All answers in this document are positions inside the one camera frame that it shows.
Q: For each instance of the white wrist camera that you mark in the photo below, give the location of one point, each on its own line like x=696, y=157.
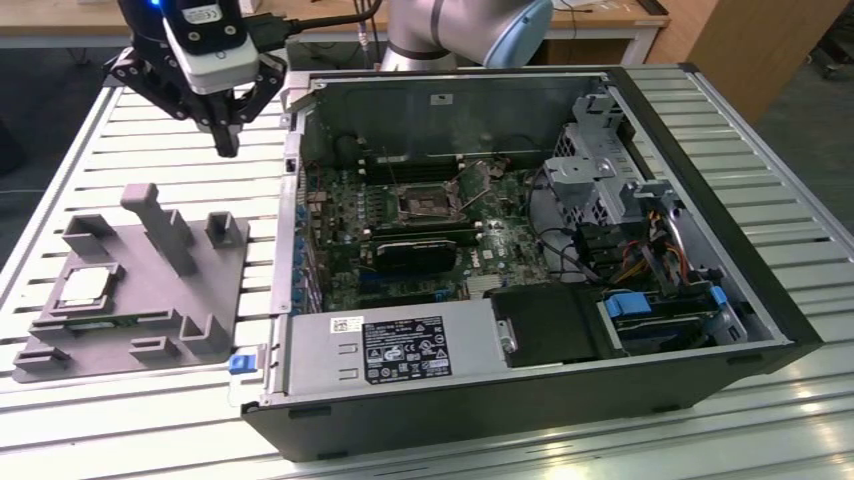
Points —
x=214, y=55

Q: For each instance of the CPU socket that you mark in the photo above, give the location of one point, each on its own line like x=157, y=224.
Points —
x=428, y=206

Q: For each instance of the blue disk carrier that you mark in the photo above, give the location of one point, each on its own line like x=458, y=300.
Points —
x=628, y=304

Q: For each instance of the black PC case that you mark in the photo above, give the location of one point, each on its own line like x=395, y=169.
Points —
x=468, y=425

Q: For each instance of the blue plastic tab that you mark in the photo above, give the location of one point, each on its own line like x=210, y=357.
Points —
x=720, y=297

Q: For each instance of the green motherboard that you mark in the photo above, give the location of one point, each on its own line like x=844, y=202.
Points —
x=514, y=235

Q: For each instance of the silver drive cage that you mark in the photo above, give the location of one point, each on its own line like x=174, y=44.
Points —
x=577, y=175

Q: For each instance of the black chair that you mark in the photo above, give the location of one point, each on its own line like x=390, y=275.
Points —
x=837, y=60

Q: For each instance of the small silver heatsink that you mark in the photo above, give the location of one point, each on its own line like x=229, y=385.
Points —
x=482, y=286

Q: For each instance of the black fan shroud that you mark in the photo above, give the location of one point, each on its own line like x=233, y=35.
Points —
x=548, y=325

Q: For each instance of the silver CPU green board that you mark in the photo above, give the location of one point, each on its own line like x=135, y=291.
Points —
x=86, y=285

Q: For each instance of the silver power supply unit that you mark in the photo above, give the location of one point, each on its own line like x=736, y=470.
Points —
x=321, y=350

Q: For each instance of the blue plastic latch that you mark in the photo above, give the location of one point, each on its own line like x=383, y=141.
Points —
x=242, y=365

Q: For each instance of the wooden desk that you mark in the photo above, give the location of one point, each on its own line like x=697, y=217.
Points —
x=601, y=22
x=81, y=29

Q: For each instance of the black graphics card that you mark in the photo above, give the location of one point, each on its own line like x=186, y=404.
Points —
x=414, y=259

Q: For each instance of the green RAM stick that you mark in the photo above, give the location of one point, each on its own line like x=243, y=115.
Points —
x=90, y=326

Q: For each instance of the grey plastic parts rack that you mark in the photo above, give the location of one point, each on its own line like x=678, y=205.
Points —
x=154, y=300

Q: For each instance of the wooden cabinet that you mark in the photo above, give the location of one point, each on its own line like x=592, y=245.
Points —
x=734, y=50

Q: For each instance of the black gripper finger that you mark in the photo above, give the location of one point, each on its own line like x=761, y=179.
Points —
x=267, y=85
x=147, y=80

